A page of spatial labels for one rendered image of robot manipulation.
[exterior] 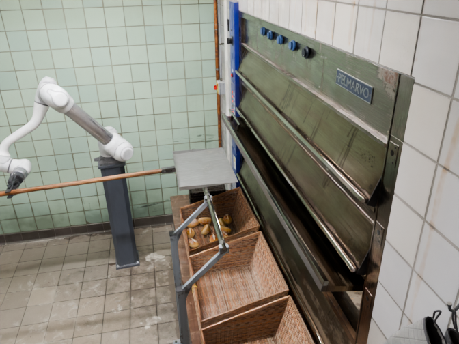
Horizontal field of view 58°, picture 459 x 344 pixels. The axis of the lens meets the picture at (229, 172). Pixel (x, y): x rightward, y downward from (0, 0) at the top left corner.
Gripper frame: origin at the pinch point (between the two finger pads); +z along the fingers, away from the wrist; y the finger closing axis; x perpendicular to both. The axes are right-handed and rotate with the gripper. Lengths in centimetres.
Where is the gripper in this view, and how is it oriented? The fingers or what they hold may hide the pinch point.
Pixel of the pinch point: (9, 192)
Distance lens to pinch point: 287.9
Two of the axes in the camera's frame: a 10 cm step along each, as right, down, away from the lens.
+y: 0.7, 8.8, 4.7
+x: -9.8, 1.5, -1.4
